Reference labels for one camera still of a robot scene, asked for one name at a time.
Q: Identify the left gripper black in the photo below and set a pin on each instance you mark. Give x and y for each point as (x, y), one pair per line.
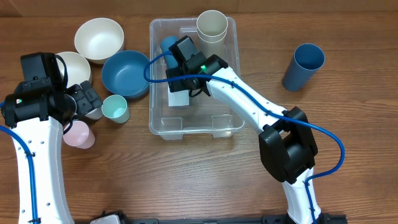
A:
(87, 104)

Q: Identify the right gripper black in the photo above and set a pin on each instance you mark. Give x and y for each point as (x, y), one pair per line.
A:
(175, 87)

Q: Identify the cream tall cup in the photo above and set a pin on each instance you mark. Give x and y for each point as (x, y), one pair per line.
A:
(212, 26)
(211, 43)

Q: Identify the dark blue tall cup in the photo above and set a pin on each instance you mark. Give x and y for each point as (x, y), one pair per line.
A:
(165, 44)
(306, 61)

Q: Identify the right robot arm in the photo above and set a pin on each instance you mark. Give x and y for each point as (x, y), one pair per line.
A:
(286, 142)

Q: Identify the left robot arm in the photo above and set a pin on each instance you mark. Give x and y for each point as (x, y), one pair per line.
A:
(37, 115)

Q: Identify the grey small cup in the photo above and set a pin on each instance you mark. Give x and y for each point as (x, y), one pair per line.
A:
(95, 114)

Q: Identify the mint green small cup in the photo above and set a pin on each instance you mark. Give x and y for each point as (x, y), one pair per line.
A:
(115, 107)

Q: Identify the cream bowl left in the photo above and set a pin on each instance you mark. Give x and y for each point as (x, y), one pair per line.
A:
(78, 68)

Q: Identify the cream bowl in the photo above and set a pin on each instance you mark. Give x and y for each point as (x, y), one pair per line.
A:
(78, 68)
(99, 39)

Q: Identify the pink small cup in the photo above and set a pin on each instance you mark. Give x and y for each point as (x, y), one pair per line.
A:
(80, 136)

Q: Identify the white label in bin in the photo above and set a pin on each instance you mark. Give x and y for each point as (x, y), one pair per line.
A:
(178, 98)

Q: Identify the dark blue bowl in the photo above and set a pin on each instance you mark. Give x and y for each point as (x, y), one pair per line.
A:
(123, 74)

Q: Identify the cream bowl upper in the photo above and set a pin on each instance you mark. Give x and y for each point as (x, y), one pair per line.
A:
(99, 39)

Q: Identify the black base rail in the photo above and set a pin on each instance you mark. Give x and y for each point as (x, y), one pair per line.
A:
(120, 217)

